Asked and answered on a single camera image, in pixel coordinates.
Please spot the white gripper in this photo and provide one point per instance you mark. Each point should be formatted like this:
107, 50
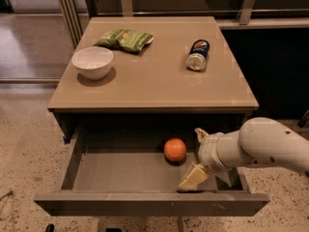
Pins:
208, 154

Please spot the green chip bag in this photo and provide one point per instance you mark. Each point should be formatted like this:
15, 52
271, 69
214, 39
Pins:
128, 40

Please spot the white ceramic bowl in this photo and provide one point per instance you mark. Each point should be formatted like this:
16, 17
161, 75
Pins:
93, 62

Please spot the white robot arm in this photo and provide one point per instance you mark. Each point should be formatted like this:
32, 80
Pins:
259, 143

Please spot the metal railing frame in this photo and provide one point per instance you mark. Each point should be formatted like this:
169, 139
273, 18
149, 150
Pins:
231, 14

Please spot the grey drawer cabinet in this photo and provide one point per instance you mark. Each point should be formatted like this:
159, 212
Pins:
157, 79

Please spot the orange fruit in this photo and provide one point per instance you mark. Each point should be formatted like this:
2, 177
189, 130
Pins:
174, 149

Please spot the blue pepsi can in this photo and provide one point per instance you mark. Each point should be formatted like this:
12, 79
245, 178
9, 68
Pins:
197, 57

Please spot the open grey top drawer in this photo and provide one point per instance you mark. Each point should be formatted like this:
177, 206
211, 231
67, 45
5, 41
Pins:
121, 171

